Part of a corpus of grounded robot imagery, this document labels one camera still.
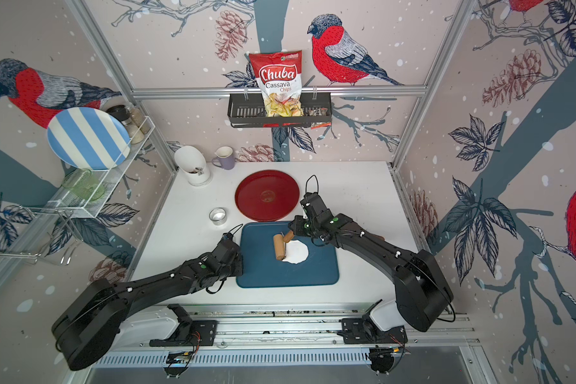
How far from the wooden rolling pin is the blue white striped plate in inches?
24.0

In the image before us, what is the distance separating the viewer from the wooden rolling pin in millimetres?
856

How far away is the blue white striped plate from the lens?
687mm

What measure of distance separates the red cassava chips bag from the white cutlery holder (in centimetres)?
43

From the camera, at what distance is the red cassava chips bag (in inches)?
31.8

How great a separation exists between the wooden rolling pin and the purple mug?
0.48 meters

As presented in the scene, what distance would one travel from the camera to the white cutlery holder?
1.07 metres

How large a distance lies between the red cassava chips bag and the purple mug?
1.25 ft

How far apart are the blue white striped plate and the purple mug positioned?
1.32 feet
